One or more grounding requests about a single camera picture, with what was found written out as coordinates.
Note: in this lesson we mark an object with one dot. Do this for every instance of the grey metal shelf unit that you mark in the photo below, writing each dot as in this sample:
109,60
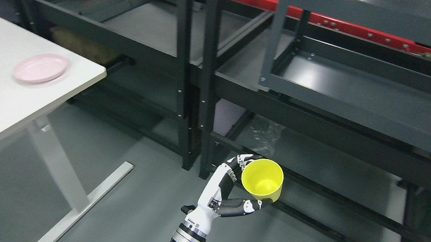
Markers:
385,89

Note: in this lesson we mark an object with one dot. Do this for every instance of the dark metal shelf rack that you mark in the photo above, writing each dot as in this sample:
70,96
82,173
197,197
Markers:
216,50

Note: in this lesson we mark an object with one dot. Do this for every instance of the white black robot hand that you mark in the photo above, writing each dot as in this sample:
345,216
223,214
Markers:
214,200

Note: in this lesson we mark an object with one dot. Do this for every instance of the yellow plastic cup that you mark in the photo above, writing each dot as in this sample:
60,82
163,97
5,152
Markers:
263,179

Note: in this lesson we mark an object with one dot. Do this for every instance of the white table right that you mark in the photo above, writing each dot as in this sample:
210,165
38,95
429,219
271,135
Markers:
28,105

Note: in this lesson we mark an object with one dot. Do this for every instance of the pink plastic plate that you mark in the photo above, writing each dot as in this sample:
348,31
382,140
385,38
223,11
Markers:
40,68

